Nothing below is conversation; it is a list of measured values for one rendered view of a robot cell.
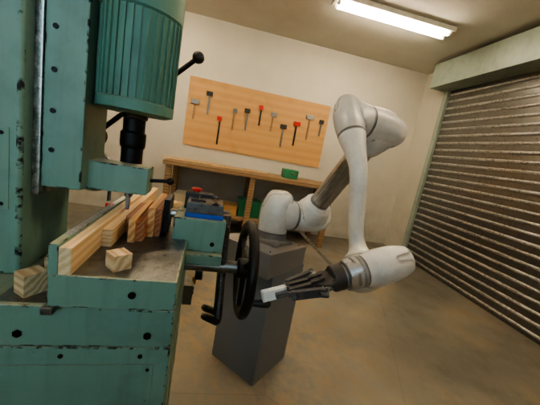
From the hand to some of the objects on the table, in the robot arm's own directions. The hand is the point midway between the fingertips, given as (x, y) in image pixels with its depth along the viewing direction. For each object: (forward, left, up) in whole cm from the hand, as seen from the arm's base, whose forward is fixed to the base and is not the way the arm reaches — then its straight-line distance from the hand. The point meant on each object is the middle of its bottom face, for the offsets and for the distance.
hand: (274, 293), depth 76 cm
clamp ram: (+12, -28, +12) cm, 33 cm away
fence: (+24, -40, +11) cm, 48 cm away
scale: (+25, -40, +16) cm, 49 cm away
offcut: (+35, -15, +9) cm, 40 cm away
